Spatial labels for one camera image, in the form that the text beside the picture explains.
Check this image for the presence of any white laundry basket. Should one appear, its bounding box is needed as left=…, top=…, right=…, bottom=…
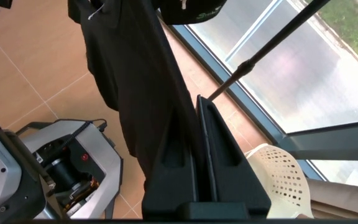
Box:
left=245, top=142, right=314, bottom=219

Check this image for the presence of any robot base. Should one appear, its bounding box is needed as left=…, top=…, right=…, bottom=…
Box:
left=0, top=105, right=124, bottom=220

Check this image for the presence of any black clothes rack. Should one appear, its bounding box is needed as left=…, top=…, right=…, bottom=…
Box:
left=208, top=0, right=331, bottom=101

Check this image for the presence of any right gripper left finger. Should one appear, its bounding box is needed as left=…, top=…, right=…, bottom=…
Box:
left=141, top=108, right=198, bottom=219

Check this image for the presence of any window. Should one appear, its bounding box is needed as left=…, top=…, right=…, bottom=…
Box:
left=166, top=0, right=358, bottom=189

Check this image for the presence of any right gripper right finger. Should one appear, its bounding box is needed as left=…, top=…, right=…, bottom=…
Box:
left=196, top=95, right=272, bottom=219

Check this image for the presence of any black cable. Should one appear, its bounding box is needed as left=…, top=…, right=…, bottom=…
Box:
left=87, top=118, right=108, bottom=133

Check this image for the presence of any black garment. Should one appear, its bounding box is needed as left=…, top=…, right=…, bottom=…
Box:
left=67, top=0, right=204, bottom=187

